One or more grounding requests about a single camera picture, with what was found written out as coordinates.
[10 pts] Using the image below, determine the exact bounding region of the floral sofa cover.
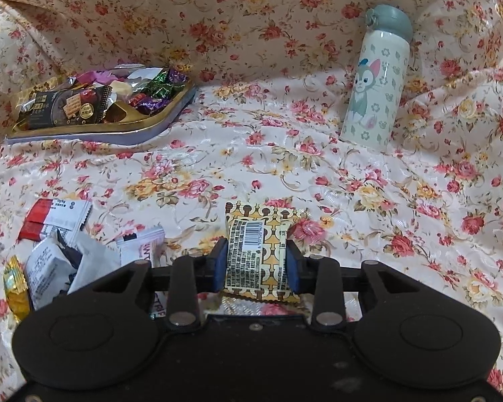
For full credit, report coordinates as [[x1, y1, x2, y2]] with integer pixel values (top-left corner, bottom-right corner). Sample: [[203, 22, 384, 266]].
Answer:
[[0, 0, 503, 402]]

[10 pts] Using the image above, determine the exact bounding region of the pile of assorted wrapped snacks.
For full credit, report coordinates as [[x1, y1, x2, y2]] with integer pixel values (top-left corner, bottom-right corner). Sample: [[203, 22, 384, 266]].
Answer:
[[19, 64, 189, 126]]

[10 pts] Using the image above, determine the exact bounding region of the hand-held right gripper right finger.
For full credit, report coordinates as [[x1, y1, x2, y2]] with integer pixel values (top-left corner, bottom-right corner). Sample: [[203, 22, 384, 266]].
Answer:
[[286, 239, 424, 329]]

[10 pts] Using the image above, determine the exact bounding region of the yellow patterned snack packet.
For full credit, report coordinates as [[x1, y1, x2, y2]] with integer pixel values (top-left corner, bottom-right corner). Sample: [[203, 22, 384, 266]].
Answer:
[[224, 201, 311, 302]]

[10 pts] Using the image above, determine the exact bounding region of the purple rimmed snack tray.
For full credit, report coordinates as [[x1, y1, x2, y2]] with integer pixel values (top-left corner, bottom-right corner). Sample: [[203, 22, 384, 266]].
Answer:
[[6, 64, 195, 147]]

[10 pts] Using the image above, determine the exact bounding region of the red and white snack packet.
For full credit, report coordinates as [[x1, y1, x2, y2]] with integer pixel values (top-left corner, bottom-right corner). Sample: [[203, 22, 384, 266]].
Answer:
[[19, 199, 93, 241]]

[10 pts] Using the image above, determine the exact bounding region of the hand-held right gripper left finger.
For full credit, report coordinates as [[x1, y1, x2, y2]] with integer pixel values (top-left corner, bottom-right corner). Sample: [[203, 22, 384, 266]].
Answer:
[[84, 238, 228, 329]]

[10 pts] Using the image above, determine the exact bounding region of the black biscuit box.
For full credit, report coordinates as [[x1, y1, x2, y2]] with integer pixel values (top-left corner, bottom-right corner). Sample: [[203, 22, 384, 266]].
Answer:
[[27, 85, 114, 130]]

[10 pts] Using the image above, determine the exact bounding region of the white printed snack packet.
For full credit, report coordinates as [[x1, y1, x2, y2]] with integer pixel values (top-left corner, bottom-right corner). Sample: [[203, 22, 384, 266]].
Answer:
[[115, 226, 168, 319]]

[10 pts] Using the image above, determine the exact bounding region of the cartoon print water bottle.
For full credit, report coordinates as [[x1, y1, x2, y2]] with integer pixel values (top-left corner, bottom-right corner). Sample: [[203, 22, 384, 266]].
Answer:
[[339, 4, 413, 145]]

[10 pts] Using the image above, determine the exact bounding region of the white and blue snack packet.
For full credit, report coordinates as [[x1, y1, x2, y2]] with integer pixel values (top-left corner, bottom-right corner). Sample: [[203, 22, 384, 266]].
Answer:
[[25, 237, 82, 311]]

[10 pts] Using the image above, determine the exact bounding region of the gold foil candy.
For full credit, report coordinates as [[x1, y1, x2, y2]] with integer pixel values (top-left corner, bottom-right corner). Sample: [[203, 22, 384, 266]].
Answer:
[[3, 255, 32, 323]]

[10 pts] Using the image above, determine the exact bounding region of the plain white snack packet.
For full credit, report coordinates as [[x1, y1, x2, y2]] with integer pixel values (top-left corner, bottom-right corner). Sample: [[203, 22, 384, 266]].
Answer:
[[67, 230, 124, 296]]

